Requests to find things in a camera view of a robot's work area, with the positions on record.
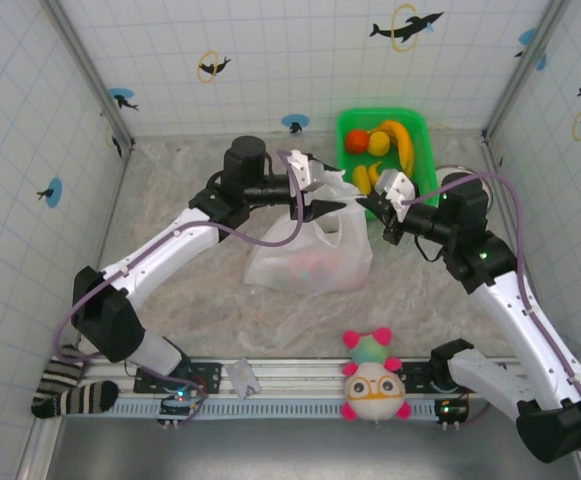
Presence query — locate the white plastic bag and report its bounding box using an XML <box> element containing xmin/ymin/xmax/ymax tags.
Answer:
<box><xmin>243</xmin><ymin>168</ymin><xmax>374</xmax><ymax>296</ymax></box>

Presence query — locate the fake orange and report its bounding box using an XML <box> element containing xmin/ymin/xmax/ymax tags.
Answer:
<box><xmin>345</xmin><ymin>129</ymin><xmax>370</xmax><ymax>154</ymax></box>

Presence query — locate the large orange-yellow fake banana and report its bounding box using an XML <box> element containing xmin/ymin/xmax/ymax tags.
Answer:
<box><xmin>369</xmin><ymin>119</ymin><xmax>416</xmax><ymax>177</ymax></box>

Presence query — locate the green plastic basket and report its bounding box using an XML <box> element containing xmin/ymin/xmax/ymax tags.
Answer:
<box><xmin>336</xmin><ymin>107</ymin><xmax>440</xmax><ymax>221</ymax></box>

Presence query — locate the round white printed plate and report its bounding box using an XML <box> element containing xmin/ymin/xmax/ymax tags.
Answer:
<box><xmin>434</xmin><ymin>164</ymin><xmax>495</xmax><ymax>211</ymax></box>

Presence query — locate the blue circle black fish sticker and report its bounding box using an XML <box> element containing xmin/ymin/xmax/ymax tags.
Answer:
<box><xmin>36</xmin><ymin>177</ymin><xmax>65</xmax><ymax>208</ymax></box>
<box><xmin>513</xmin><ymin>27</ymin><xmax>549</xmax><ymax>72</ymax></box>
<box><xmin>107</xmin><ymin>87</ymin><xmax>140</xmax><ymax>112</ymax></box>
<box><xmin>280</xmin><ymin>113</ymin><xmax>311</xmax><ymax>135</ymax></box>

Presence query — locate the round plush toy with glasses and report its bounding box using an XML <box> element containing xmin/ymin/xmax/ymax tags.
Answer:
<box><xmin>339</xmin><ymin>327</ymin><xmax>414</xmax><ymax>425</ymax></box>

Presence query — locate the black white striped sock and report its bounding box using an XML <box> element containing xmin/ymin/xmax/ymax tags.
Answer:
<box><xmin>30</xmin><ymin>344</ymin><xmax>120</xmax><ymax>420</ymax></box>

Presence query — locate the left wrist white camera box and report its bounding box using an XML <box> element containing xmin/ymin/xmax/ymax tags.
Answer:
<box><xmin>287</xmin><ymin>148</ymin><xmax>330</xmax><ymax>194</ymax></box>

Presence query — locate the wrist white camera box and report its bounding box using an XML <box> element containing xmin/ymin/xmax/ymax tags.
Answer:
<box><xmin>287</xmin><ymin>148</ymin><xmax>330</xmax><ymax>194</ymax></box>
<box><xmin>373</xmin><ymin>169</ymin><xmax>416</xmax><ymax>217</ymax></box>

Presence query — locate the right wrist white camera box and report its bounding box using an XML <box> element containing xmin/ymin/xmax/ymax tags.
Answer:
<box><xmin>373</xmin><ymin>169</ymin><xmax>416</xmax><ymax>217</ymax></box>

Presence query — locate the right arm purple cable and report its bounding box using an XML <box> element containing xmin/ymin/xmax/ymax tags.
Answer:
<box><xmin>402</xmin><ymin>173</ymin><xmax>581</xmax><ymax>471</ymax></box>

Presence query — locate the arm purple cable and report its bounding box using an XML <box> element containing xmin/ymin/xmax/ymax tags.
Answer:
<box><xmin>402</xmin><ymin>173</ymin><xmax>581</xmax><ymax>471</ymax></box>
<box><xmin>53</xmin><ymin>148</ymin><xmax>316</xmax><ymax>426</ymax></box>

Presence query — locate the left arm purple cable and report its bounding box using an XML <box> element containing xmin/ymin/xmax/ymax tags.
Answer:
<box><xmin>53</xmin><ymin>148</ymin><xmax>316</xmax><ymax>426</ymax></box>

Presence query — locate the black seal yellow ring sticker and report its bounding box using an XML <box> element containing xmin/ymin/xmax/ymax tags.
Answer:
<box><xmin>197</xmin><ymin>49</ymin><xmax>233</xmax><ymax>84</ymax></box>

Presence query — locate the small black fish ring sticker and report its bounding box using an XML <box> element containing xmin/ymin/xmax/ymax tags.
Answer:
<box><xmin>104</xmin><ymin>124</ymin><xmax>124</xmax><ymax>160</ymax></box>

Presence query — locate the aluminium frame side bar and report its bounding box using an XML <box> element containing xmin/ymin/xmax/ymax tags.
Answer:
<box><xmin>17</xmin><ymin>142</ymin><xmax>134</xmax><ymax>480</ymax></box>

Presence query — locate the aluminium corner post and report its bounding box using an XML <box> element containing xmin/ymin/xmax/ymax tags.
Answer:
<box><xmin>482</xmin><ymin>0</ymin><xmax>571</xmax><ymax>144</ymax></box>
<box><xmin>39</xmin><ymin>0</ymin><xmax>136</xmax><ymax>151</ymax></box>

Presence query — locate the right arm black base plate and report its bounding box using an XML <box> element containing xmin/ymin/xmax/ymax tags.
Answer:
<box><xmin>399</xmin><ymin>359</ymin><xmax>491</xmax><ymax>396</ymax></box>

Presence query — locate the aluminium mounting rail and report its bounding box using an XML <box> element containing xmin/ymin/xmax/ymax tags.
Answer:
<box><xmin>77</xmin><ymin>355</ymin><xmax>526</xmax><ymax>401</ymax></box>

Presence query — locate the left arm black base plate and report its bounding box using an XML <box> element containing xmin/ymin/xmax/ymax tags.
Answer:
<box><xmin>133</xmin><ymin>359</ymin><xmax>223</xmax><ymax>396</ymax></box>

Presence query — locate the white slotted cable duct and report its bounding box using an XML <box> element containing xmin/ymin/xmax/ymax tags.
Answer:
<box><xmin>104</xmin><ymin>399</ymin><xmax>444</xmax><ymax>420</ymax></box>

